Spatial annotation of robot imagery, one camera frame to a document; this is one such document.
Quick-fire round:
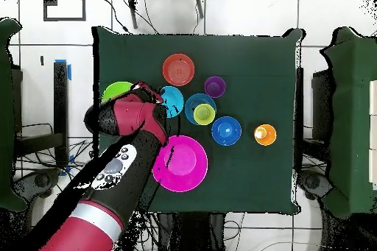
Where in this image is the blue tape strip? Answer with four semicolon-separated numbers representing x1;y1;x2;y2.
54;59;72;81

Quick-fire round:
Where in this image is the yellow plastic cup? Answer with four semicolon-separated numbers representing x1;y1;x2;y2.
193;102;216;126

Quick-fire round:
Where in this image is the tangle of floor cables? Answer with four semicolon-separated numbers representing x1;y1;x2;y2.
14;138;160;251

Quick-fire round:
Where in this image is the green covered side table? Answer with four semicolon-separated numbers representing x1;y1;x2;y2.
0;17;29;213
319;26;377;219

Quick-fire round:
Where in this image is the black floor cable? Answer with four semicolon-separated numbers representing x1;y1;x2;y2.
98;0;131;34

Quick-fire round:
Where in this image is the large lime green bowl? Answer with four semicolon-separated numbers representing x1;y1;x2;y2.
100;81;134;104

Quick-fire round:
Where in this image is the small orange bowl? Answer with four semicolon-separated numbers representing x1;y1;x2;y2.
162;53;196;88

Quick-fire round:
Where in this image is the purple plastic cup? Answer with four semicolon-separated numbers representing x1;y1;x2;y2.
203;75;227;99

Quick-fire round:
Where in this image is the orange plastic cup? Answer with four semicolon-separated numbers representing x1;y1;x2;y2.
253;123;278;146

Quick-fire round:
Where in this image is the dark green table cloth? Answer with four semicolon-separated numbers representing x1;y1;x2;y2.
91;25;306;215

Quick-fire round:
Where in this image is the small dark blue bowl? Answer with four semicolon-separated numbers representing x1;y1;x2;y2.
211;116;243;146

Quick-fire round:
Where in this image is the large pink bowl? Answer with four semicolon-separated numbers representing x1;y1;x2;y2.
152;135;209;193

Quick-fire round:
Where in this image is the black metal stand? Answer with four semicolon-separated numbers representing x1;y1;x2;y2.
13;60;70;171

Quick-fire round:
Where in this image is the medium blue bowl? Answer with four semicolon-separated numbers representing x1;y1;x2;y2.
184;93;218;126

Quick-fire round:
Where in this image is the small cyan bowl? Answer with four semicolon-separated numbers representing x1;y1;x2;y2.
158;85;185;119

